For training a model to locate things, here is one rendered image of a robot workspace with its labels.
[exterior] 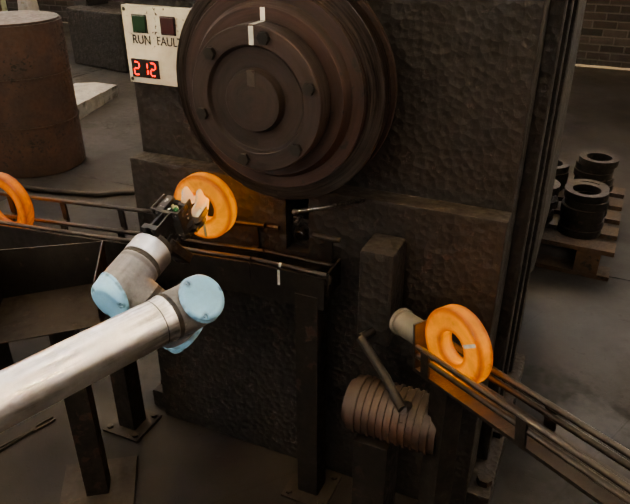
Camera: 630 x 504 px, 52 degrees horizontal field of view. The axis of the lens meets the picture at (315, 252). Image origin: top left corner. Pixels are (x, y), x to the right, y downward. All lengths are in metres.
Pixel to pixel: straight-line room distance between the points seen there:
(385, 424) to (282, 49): 0.78
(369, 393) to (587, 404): 1.09
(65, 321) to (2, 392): 0.55
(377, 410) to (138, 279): 0.56
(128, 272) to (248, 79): 0.44
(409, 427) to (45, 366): 0.72
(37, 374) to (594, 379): 1.89
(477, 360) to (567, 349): 1.39
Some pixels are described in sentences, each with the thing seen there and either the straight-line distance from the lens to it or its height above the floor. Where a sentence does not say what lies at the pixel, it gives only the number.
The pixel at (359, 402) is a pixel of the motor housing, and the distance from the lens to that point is 1.41.
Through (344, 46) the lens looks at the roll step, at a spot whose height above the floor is 1.22.
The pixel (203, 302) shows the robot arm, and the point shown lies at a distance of 1.18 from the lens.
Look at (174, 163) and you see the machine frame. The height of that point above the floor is 0.87.
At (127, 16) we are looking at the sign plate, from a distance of 1.68.
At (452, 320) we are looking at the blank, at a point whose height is 0.77.
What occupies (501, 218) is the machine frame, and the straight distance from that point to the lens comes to 1.40.
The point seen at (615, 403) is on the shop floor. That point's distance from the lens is 2.40.
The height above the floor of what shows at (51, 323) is 0.60.
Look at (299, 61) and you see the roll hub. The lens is 1.21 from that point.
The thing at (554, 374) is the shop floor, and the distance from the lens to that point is 2.45.
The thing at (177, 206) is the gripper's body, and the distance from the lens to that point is 1.43.
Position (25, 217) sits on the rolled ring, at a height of 0.67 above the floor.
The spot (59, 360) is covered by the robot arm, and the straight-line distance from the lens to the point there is 1.10.
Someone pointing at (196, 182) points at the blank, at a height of 0.89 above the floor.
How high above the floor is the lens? 1.44
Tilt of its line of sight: 28 degrees down
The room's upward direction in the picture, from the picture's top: straight up
